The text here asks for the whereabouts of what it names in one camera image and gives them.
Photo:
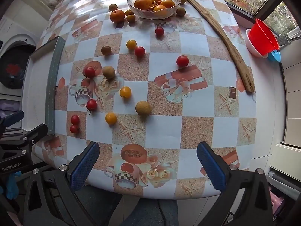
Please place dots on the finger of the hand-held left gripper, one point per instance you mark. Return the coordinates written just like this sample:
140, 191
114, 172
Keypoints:
33, 133
14, 119

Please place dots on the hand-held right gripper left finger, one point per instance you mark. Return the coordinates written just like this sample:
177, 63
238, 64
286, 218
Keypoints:
82, 169

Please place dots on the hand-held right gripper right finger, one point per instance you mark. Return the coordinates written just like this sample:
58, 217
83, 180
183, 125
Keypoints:
210, 169

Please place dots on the white tray with grey rim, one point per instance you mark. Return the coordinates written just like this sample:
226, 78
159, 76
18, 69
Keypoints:
37, 87

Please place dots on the red cherry tomato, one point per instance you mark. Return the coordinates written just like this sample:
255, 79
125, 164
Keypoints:
139, 51
182, 60
91, 104
74, 129
75, 119
89, 72
159, 31

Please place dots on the large tan round fruit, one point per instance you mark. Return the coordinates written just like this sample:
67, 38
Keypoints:
143, 108

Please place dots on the brown round fruit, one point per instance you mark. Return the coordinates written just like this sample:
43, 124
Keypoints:
106, 50

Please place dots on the clear glass bowl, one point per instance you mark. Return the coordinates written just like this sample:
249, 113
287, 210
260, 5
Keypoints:
145, 15

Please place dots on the person's left hand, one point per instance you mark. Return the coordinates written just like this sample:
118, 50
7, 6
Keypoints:
9, 188

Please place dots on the white washing machine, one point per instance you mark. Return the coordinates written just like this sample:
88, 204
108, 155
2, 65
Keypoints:
11, 63

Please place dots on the checkered printed tablecloth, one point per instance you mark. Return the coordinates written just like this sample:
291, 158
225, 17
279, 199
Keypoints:
164, 127

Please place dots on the pink plastic stool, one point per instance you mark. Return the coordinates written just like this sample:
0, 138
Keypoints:
277, 202

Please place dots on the long curved wooden stick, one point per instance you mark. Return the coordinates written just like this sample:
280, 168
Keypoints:
232, 49

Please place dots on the white plastic basin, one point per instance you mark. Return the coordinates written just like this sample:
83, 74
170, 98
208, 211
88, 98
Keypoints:
250, 49

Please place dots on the blue plastic basin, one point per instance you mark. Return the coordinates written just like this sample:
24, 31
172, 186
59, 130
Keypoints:
275, 57

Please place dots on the red plastic basin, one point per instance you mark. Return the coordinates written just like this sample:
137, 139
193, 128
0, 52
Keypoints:
261, 37

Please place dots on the orange mandarin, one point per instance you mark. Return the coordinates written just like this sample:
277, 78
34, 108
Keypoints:
117, 15

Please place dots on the olive green round fruit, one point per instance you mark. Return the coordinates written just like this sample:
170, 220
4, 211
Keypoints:
183, 0
113, 7
180, 11

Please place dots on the amber cherry tomato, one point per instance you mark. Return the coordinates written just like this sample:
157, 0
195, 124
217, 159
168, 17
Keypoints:
130, 18
129, 12

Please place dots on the large orange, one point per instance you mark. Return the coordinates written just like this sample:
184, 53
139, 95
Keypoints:
142, 4

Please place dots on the orange peel piece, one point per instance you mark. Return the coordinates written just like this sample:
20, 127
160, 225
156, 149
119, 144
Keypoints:
154, 3

